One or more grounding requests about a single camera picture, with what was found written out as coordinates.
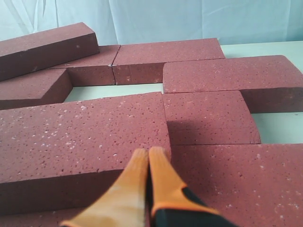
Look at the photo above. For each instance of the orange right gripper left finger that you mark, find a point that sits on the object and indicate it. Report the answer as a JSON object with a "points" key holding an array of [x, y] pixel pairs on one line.
{"points": [[123, 204]]}

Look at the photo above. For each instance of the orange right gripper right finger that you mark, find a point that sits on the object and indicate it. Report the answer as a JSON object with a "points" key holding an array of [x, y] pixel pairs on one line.
{"points": [[167, 189]]}

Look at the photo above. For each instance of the red brick lifted front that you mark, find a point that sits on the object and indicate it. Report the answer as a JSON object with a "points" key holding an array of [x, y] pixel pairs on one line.
{"points": [[62, 156]]}

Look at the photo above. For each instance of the red brick pushed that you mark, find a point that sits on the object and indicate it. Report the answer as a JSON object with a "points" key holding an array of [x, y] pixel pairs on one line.
{"points": [[38, 88]]}

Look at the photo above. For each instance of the red brick front large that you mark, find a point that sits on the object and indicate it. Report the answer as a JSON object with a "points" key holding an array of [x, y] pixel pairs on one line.
{"points": [[41, 219]]}

